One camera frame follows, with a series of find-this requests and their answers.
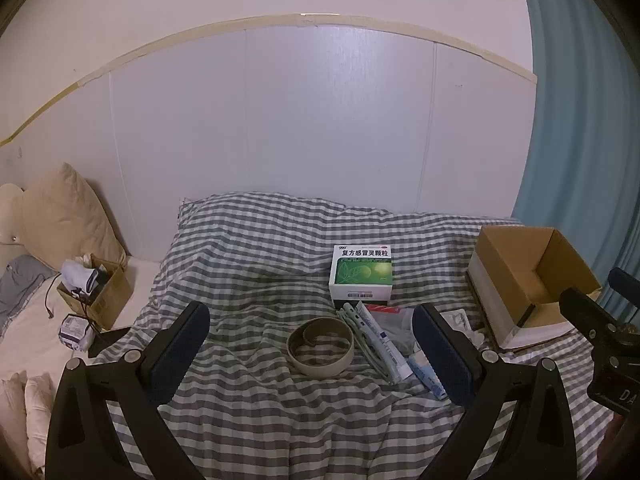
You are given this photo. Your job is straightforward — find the white and purple packet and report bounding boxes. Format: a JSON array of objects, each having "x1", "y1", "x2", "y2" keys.
[{"x1": 58, "y1": 313, "x2": 96, "y2": 352}]

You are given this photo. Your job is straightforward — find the beige tape roll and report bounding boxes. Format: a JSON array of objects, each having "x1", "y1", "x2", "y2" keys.
[{"x1": 286, "y1": 317, "x2": 355, "y2": 377}]

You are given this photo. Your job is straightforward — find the clear plastic bag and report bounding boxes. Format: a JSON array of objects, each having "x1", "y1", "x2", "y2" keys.
[{"x1": 366, "y1": 305, "x2": 420, "y2": 356}]

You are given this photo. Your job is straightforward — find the grey cloth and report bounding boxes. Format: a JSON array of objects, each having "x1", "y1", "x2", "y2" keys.
[{"x1": 0, "y1": 254, "x2": 60, "y2": 333}]

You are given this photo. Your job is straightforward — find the black cable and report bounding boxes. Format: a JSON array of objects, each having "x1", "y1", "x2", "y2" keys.
[{"x1": 44, "y1": 272, "x2": 103, "y2": 332}]

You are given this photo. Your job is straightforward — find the cream padded headboard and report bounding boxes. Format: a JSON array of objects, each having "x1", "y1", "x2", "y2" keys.
[{"x1": 0, "y1": 183, "x2": 26, "y2": 247}]

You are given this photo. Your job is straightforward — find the small cluttered cardboard box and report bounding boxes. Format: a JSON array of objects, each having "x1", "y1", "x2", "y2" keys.
[{"x1": 56, "y1": 254, "x2": 134, "y2": 331}]

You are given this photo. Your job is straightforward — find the green and white medicine box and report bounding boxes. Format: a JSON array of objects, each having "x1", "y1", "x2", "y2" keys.
[{"x1": 328, "y1": 244, "x2": 394, "y2": 309}]

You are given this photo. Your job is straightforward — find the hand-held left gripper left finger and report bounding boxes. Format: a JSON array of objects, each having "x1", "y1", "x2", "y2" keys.
[{"x1": 45, "y1": 302, "x2": 211, "y2": 480}]

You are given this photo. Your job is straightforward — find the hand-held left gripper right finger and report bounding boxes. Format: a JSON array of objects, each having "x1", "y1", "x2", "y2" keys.
[{"x1": 413, "y1": 302, "x2": 599, "y2": 480}]

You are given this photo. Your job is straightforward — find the large open cardboard box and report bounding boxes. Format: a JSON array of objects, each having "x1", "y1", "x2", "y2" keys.
[{"x1": 466, "y1": 225, "x2": 603, "y2": 352}]

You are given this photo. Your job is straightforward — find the white ointment tube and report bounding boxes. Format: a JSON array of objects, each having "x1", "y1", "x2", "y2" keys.
[{"x1": 356, "y1": 302, "x2": 414, "y2": 382}]

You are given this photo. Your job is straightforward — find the beige pillow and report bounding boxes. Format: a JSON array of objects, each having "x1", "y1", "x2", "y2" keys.
[{"x1": 21, "y1": 162, "x2": 128, "y2": 271}]

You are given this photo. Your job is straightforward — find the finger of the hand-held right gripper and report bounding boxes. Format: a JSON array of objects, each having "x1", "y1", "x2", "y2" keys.
[
  {"x1": 608, "y1": 267, "x2": 640, "y2": 307},
  {"x1": 558, "y1": 287, "x2": 626, "y2": 343}
]

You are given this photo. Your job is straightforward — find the white fluffy cushion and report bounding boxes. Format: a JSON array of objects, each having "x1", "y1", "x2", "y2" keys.
[{"x1": 0, "y1": 371, "x2": 56, "y2": 476}]

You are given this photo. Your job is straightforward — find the crumpled clear wrapper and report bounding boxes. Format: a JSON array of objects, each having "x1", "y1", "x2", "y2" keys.
[{"x1": 442, "y1": 309, "x2": 487, "y2": 348}]

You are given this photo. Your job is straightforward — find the grey checked blanket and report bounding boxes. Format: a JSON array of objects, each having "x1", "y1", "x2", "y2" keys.
[{"x1": 94, "y1": 190, "x2": 623, "y2": 480}]

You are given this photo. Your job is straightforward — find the blue and white tube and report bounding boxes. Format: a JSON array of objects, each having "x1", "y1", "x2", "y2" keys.
[{"x1": 406, "y1": 352, "x2": 448, "y2": 401}]

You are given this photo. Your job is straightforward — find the teal curtain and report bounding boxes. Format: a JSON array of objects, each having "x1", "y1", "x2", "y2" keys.
[{"x1": 510, "y1": 0, "x2": 640, "y2": 333}]

